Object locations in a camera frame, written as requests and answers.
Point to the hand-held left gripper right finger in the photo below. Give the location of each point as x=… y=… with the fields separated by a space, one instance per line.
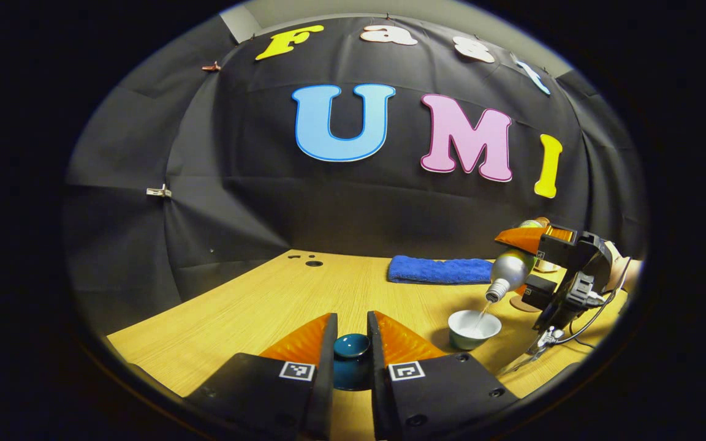
x=376 y=367

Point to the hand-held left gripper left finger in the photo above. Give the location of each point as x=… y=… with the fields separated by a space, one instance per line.
x=327 y=367

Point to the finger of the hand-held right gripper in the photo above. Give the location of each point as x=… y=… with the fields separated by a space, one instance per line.
x=558 y=245
x=540 y=293

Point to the round cork coaster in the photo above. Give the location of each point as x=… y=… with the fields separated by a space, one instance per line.
x=521 y=304

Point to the teal teacup lid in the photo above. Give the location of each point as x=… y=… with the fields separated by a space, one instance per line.
x=352 y=346

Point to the silver green water bottle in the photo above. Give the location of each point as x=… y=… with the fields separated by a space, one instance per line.
x=509 y=269

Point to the white teal teacup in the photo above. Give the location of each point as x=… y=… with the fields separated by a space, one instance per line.
x=460 y=341

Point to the blue folded towel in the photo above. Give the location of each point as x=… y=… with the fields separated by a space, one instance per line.
x=439 y=271

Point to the black backdrop cloth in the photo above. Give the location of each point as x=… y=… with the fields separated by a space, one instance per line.
x=328 y=208

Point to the white cloth clip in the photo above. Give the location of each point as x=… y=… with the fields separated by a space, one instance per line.
x=158 y=192

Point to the copper cloth clip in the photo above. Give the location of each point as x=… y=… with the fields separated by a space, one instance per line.
x=211 y=67

